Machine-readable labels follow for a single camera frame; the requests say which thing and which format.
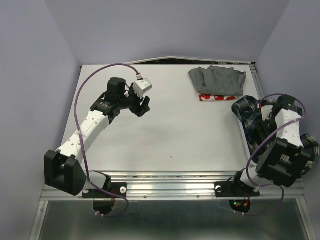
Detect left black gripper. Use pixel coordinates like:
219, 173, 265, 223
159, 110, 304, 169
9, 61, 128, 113
118, 83, 151, 118

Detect red poppy floral skirt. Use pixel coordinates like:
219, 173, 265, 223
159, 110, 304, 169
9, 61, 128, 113
198, 94, 239, 102

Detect grey skirt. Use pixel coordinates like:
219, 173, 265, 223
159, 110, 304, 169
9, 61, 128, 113
188, 65, 247, 97

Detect navy plaid skirt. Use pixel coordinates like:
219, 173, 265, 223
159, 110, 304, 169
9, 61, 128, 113
231, 95, 320, 176

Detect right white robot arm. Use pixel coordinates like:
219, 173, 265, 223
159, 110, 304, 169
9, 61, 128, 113
230, 94, 320, 195

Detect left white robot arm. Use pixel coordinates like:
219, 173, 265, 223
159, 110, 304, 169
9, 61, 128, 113
44, 76, 152, 197

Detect white plastic basket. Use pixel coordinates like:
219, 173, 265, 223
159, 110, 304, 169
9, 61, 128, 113
238, 120, 257, 169

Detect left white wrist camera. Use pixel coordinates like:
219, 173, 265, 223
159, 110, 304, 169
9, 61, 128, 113
132, 78, 153, 99

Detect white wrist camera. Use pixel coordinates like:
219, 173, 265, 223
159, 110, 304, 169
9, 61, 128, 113
132, 78, 153, 99
260, 105, 273, 121

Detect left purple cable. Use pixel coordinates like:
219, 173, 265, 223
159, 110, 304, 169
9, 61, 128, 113
74, 63, 143, 218

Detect purple cable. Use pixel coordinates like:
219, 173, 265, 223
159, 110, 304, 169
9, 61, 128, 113
246, 93, 308, 216
74, 63, 143, 218

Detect aluminium frame rail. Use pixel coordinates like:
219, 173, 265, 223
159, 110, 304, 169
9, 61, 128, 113
40, 171, 305, 202

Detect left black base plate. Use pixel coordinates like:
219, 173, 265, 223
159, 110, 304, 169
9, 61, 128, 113
82, 182, 128, 199

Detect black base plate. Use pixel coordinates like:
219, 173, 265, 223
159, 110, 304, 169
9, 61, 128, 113
82, 182, 128, 199
214, 181, 260, 198

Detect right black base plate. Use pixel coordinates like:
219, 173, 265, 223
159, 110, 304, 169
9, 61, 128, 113
214, 181, 260, 198

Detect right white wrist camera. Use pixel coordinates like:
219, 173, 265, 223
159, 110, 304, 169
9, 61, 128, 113
260, 105, 273, 121

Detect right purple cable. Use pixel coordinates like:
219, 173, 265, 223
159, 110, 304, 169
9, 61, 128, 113
246, 93, 308, 216

